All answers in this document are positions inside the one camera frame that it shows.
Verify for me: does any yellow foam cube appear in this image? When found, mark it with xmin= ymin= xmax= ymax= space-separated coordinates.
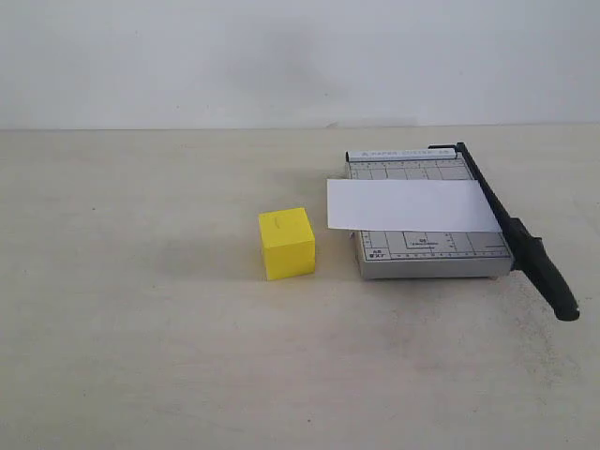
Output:
xmin=259 ymin=207 xmax=316 ymax=280

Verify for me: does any white paper sheet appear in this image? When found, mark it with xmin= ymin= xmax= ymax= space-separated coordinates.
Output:
xmin=327 ymin=179 xmax=501 ymax=233

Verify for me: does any black cutter blade arm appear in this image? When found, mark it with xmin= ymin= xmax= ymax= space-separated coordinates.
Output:
xmin=428 ymin=142 xmax=580 ymax=322

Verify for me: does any grey paper cutter base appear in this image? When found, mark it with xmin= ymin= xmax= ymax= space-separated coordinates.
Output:
xmin=346 ymin=145 xmax=513 ymax=279

